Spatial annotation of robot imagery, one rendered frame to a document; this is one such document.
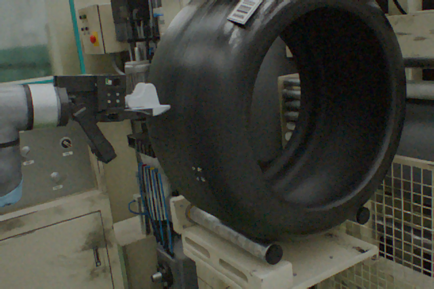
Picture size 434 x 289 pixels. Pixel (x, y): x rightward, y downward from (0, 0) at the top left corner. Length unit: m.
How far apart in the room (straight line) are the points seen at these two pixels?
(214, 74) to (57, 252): 0.94
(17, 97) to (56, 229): 0.84
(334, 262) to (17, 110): 0.79
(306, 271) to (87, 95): 0.65
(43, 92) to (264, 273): 0.58
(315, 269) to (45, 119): 0.71
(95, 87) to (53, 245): 0.85
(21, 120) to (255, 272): 0.57
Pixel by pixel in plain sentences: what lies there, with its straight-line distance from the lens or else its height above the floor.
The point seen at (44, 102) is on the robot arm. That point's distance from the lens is 0.80.
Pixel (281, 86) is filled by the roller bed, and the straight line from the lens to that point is 1.60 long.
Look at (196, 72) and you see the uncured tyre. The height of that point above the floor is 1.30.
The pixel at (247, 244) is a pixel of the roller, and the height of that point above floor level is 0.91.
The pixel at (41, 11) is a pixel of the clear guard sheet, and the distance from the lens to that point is 1.53.
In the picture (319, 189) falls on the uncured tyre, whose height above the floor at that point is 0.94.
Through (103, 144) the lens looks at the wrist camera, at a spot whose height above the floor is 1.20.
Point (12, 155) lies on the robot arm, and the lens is 0.82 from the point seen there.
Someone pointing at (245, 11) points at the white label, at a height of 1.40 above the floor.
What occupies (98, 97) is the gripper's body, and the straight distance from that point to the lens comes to 0.83.
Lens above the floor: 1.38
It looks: 14 degrees down
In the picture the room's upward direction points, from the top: 6 degrees counter-clockwise
